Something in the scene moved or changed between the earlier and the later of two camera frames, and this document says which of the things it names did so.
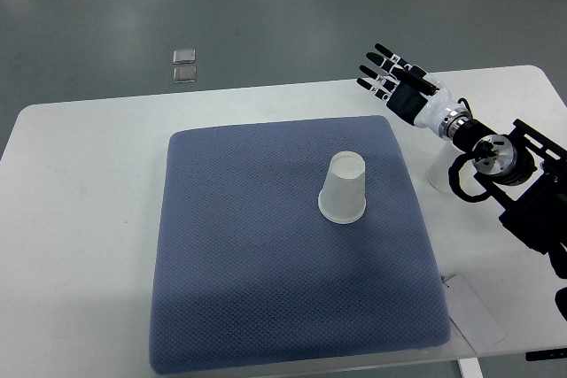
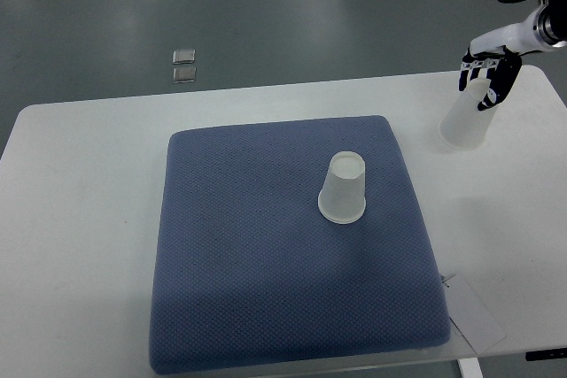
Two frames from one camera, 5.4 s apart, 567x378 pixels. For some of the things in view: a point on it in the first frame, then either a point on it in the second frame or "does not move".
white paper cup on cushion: (342, 198) does not move
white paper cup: (440, 164) to (464, 126)
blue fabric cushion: (249, 275) does not move
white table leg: (469, 367) does not move
